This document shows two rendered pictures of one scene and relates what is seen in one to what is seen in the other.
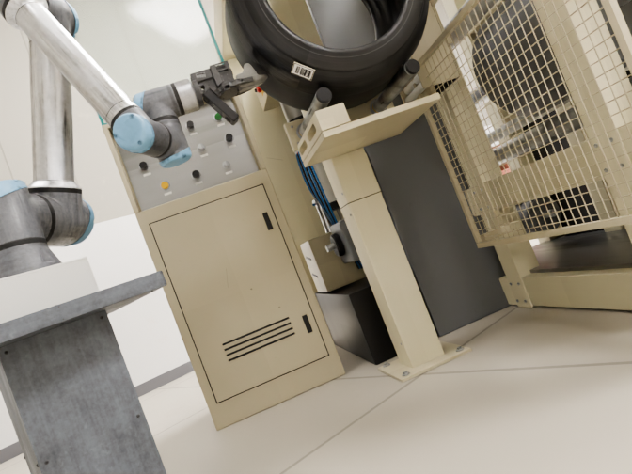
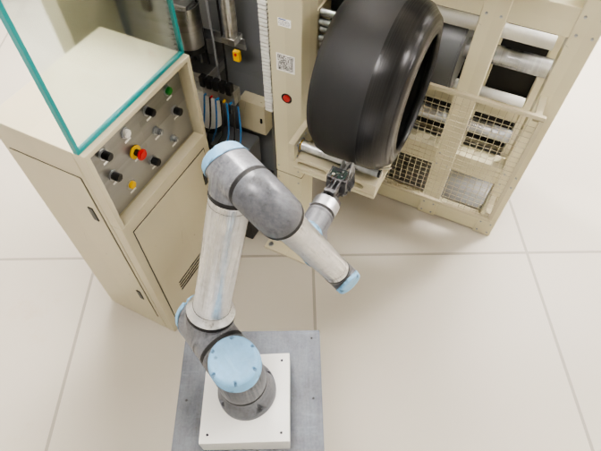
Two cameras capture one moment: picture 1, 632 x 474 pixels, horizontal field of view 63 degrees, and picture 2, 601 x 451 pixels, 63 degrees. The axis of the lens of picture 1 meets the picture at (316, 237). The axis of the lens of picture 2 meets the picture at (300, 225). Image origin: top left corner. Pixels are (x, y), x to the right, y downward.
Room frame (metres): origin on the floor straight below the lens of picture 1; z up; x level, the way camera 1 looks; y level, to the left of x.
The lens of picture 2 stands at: (0.91, 1.02, 2.32)
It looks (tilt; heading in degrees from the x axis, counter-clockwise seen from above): 55 degrees down; 308
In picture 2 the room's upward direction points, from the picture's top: straight up
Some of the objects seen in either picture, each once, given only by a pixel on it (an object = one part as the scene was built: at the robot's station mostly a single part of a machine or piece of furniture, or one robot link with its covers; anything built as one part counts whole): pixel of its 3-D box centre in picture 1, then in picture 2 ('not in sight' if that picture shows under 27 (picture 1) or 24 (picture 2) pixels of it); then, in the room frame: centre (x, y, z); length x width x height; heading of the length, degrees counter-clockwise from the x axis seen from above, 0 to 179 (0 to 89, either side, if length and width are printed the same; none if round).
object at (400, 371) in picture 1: (421, 357); (296, 237); (1.88, -0.20, 0.01); 0.27 x 0.27 x 0.02; 11
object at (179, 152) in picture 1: (167, 142); not in sight; (1.41, 0.28, 0.93); 0.12 x 0.09 x 0.12; 166
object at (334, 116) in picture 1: (321, 134); (337, 168); (1.60, -0.13, 0.84); 0.36 x 0.09 x 0.06; 11
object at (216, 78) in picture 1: (214, 85); (334, 187); (1.46, 0.11, 1.05); 0.12 x 0.08 x 0.09; 101
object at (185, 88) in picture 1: (187, 96); (324, 206); (1.45, 0.19, 1.04); 0.10 x 0.05 x 0.09; 11
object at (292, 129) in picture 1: (341, 119); (313, 122); (1.80, -0.23, 0.90); 0.40 x 0.03 x 0.10; 101
